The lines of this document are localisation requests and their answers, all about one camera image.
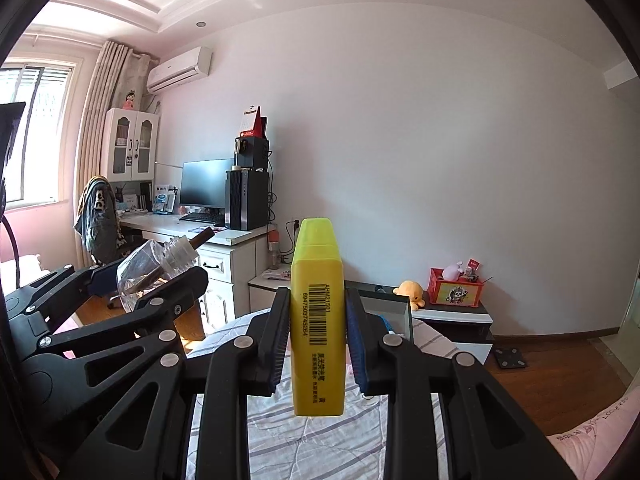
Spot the orange cap bottle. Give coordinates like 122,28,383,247
267,230,282,271

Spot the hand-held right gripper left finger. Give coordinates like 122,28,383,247
80,287,292,480

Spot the pink storage box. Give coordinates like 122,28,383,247
345,287,415,341

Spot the beige curtain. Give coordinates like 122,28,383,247
75,40,151,271

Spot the white desk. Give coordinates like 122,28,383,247
117,212,273,333

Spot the grey jacket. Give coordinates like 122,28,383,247
75,175,121,266

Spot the black power cable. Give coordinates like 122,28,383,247
280,220,298,266

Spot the black speaker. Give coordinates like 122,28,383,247
234,136,271,170

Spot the red desk calendar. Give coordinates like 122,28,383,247
239,106,268,138

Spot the black computer monitor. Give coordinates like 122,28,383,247
179,158,235,211

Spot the black floor scale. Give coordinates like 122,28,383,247
492,345,528,372

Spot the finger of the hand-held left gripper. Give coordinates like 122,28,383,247
37,266,210,361
0,262,121,351

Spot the red toy box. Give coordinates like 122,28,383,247
427,267,486,307

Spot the clear glass bottle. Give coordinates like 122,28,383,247
116,226,216,311

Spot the white air conditioner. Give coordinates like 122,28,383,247
146,46,213,95

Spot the white hutch cabinet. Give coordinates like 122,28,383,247
100,107,161,183

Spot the window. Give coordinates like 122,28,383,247
0,60,78,206

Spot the yellow octopus plush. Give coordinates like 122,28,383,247
392,280,427,310

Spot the white nightstand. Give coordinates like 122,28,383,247
247,269,293,326

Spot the pink quilt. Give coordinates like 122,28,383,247
545,390,636,480

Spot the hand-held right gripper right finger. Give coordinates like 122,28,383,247
345,287,576,480

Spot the round table with quilt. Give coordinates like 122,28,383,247
187,310,493,480

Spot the black white low bench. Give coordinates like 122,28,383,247
345,282,496,346

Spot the black computer tower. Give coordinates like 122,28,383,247
224,169,271,232

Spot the yellow highlighter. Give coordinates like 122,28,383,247
290,216,347,417

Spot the blue packet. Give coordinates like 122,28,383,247
154,184,177,215

